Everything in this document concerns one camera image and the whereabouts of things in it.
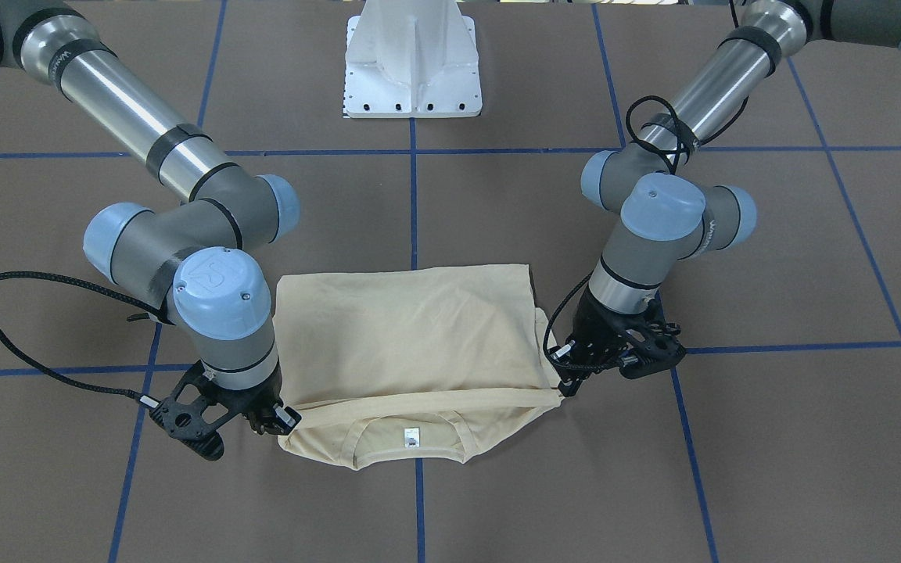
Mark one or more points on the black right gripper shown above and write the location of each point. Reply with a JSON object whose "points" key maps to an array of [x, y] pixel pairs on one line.
{"points": [[250, 402]]}

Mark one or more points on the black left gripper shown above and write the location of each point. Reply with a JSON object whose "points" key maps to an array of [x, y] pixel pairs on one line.
{"points": [[597, 327]]}

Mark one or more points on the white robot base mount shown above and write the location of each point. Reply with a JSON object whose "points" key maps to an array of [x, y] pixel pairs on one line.
{"points": [[411, 59]]}

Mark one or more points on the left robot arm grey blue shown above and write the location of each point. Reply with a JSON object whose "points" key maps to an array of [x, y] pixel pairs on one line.
{"points": [[788, 80]]}

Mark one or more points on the cream long-sleeve printed shirt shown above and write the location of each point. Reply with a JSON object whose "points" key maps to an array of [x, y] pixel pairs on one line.
{"points": [[386, 366]]}

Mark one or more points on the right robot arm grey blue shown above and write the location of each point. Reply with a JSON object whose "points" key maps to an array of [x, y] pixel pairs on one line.
{"points": [[189, 266]]}

